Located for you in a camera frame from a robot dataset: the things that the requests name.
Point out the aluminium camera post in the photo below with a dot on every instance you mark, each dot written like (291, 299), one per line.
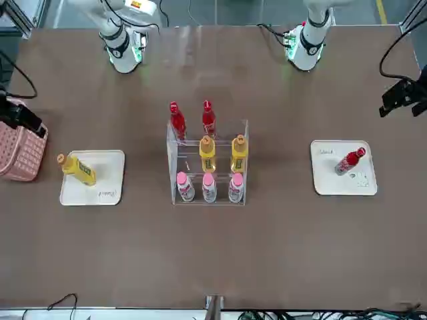
(215, 308)

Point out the yellow rock sugar pear bottle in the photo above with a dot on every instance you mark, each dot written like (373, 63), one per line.
(207, 153)
(80, 170)
(239, 153)

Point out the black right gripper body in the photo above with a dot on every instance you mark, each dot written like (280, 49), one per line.
(8, 111)

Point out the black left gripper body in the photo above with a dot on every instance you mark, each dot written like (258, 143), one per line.
(418, 90)

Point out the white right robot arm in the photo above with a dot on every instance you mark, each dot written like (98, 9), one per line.
(121, 50)

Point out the pink plastic basket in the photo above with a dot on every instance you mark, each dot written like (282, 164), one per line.
(20, 156)

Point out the red Coca-Cola bottle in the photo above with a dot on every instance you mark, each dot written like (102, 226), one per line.
(209, 120)
(347, 163)
(177, 121)

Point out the white bottle pink cap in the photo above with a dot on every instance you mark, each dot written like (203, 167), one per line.
(236, 190)
(185, 190)
(209, 190)

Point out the cream rectangular tray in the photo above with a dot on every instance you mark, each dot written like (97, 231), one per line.
(327, 180)
(106, 173)

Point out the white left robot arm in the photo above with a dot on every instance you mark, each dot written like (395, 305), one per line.
(308, 46)

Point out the aluminium frame corner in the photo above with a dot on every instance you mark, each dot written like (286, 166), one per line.
(412, 18)
(20, 16)

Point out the clear acrylic tiered shelf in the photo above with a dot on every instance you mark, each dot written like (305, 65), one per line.
(171, 166)

